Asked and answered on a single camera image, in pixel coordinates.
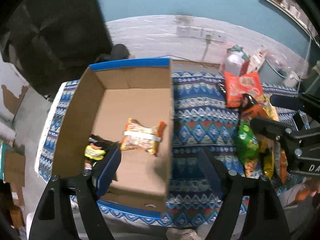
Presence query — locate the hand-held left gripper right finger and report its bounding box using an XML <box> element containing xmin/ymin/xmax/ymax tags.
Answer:
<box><xmin>199</xmin><ymin>147</ymin><xmax>292</xmax><ymax>240</ymax></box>

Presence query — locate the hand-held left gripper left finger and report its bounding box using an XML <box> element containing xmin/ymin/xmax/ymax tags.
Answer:
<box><xmin>29</xmin><ymin>146</ymin><xmax>123</xmax><ymax>240</ymax></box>

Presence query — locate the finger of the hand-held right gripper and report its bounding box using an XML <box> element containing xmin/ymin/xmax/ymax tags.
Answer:
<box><xmin>250</xmin><ymin>117</ymin><xmax>304</xmax><ymax>172</ymax></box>
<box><xmin>269</xmin><ymin>93</ymin><xmax>310</xmax><ymax>112</ymax></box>

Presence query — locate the black orange snack bag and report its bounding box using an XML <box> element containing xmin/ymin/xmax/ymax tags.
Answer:
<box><xmin>239</xmin><ymin>93</ymin><xmax>269</xmax><ymax>120</ymax></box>

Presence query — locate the green orange snack bag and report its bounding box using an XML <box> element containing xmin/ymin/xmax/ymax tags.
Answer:
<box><xmin>236</xmin><ymin>120</ymin><xmax>259</xmax><ymax>178</ymax></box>

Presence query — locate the gold snack packet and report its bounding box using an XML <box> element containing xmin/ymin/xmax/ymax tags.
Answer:
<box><xmin>259</xmin><ymin>137</ymin><xmax>275</xmax><ymax>179</ymax></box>

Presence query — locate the cardboard box with blue rim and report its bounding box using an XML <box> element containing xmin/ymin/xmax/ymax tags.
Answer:
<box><xmin>51</xmin><ymin>58</ymin><xmax>174</xmax><ymax>217</ymax></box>

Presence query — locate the white cup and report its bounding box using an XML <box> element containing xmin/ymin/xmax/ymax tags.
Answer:
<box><xmin>285</xmin><ymin>71</ymin><xmax>300</xmax><ymax>88</ymax></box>

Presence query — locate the small yellow snack packet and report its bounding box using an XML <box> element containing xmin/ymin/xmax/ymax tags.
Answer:
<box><xmin>84</xmin><ymin>142</ymin><xmax>107</xmax><ymax>160</ymax></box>

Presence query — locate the black snack packet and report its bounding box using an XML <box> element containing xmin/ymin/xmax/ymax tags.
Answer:
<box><xmin>89</xmin><ymin>134</ymin><xmax>118</xmax><ymax>147</ymax></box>

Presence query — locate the narrow orange snack packet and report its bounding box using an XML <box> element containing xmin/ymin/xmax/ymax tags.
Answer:
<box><xmin>277</xmin><ymin>142</ymin><xmax>288</xmax><ymax>183</ymax></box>

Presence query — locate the orange noodle packet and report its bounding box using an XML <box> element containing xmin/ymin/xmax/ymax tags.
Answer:
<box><xmin>120</xmin><ymin>118</ymin><xmax>167</xmax><ymax>157</ymax></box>

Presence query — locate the large orange snack bag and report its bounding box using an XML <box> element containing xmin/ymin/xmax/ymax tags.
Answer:
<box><xmin>224</xmin><ymin>71</ymin><xmax>264</xmax><ymax>108</ymax></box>

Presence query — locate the white carton box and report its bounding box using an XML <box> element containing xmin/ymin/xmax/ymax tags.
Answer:
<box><xmin>250</xmin><ymin>45</ymin><xmax>266</xmax><ymax>71</ymax></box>

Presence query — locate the patterned blue tablecloth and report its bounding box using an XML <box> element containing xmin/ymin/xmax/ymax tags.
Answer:
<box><xmin>37</xmin><ymin>71</ymin><xmax>313</xmax><ymax>228</ymax></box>

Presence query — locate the red white gift bag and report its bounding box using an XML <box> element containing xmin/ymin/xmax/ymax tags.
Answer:
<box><xmin>220</xmin><ymin>44</ymin><xmax>250</xmax><ymax>78</ymax></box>

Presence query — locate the person's light grey clothing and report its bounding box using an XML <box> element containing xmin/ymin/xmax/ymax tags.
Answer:
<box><xmin>277</xmin><ymin>182</ymin><xmax>320</xmax><ymax>240</ymax></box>

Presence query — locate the large cardboard floor box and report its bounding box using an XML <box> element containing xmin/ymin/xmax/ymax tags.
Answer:
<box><xmin>4</xmin><ymin>150</ymin><xmax>27</xmax><ymax>188</ymax></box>

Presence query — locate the small cardboard floor box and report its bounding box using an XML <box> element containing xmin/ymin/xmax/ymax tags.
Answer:
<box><xmin>10</xmin><ymin>182</ymin><xmax>26</xmax><ymax>207</ymax></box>

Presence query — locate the teal box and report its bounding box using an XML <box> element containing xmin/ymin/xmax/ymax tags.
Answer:
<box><xmin>0</xmin><ymin>140</ymin><xmax>10</xmax><ymax>180</ymax></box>

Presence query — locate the black foam roll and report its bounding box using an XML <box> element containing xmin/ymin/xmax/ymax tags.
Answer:
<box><xmin>109</xmin><ymin>44</ymin><xmax>130</xmax><ymax>60</ymax></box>

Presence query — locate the black curtain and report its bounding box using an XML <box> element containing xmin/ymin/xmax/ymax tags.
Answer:
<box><xmin>0</xmin><ymin>0</ymin><xmax>114</xmax><ymax>95</ymax></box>

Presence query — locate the white plug cable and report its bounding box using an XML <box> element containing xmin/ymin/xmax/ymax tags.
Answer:
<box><xmin>201</xmin><ymin>35</ymin><xmax>213</xmax><ymax>63</ymax></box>

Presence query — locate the white wall shelf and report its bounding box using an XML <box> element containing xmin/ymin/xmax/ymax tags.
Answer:
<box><xmin>257</xmin><ymin>0</ymin><xmax>318</xmax><ymax>34</ymax></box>

